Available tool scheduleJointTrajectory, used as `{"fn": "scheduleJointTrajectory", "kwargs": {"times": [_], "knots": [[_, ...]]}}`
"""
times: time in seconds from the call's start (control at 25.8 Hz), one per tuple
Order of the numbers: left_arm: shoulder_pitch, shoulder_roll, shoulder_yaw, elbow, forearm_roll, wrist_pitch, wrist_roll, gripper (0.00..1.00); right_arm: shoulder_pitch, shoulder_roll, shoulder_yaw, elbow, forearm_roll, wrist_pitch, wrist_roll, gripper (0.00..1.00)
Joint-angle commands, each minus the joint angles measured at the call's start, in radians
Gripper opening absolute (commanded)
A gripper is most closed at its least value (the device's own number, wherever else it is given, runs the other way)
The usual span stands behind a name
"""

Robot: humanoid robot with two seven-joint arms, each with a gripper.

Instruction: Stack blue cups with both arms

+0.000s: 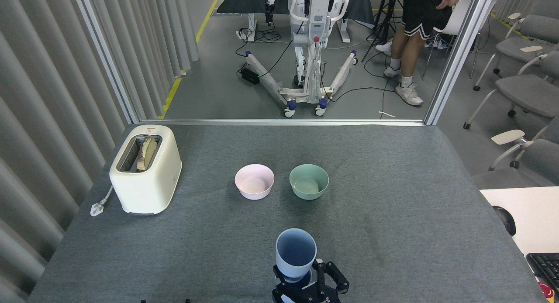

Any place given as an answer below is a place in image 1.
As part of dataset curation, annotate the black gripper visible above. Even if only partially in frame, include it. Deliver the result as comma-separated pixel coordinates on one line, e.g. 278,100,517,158
185,259,350,303

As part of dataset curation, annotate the pink bowl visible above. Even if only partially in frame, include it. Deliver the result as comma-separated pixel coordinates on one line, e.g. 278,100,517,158
235,164,275,200

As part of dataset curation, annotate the green bowl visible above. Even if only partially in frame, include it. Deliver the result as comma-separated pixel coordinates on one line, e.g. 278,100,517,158
289,164,329,200

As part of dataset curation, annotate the cream toaster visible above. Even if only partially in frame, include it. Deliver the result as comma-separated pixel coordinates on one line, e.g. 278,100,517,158
109,124,182,215

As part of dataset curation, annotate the bread slice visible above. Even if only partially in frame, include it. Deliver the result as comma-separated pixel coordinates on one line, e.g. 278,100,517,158
136,137,158,172

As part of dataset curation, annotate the grey pleated curtain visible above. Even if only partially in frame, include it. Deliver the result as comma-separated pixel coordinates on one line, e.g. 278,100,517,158
0,0,200,303
493,0,559,22

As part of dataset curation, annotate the black computer mouse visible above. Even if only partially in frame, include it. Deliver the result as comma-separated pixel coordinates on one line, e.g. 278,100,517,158
493,206,517,237

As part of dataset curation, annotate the white wheeled stand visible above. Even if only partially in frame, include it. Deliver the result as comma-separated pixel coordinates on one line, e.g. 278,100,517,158
245,0,359,118

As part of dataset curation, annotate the white desk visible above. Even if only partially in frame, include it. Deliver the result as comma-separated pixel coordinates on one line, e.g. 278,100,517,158
480,186,559,303

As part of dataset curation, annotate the black keyboard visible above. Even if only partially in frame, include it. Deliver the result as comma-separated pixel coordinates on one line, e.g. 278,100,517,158
526,253,559,295

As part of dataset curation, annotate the grey office chair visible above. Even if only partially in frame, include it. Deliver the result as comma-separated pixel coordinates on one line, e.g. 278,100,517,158
472,115,559,190
474,13,559,92
464,50,559,130

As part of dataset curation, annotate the black tripod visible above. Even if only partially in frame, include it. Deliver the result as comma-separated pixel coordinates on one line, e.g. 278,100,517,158
362,0,404,62

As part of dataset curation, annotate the white chair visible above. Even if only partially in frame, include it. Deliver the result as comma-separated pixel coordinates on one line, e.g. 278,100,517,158
421,0,498,81

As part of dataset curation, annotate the white toaster plug cable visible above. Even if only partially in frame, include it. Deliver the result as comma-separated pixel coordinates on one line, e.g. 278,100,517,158
90,185,114,217

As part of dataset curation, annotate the silver table edge rail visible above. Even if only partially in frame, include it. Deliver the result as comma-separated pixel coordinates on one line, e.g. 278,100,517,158
140,119,425,127

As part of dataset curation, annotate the black floor cable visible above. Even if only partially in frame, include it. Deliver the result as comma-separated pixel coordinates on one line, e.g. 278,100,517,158
321,52,402,120
235,26,294,79

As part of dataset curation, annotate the silver frame post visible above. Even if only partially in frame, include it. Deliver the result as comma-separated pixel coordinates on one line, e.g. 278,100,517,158
424,0,498,125
72,0,141,124

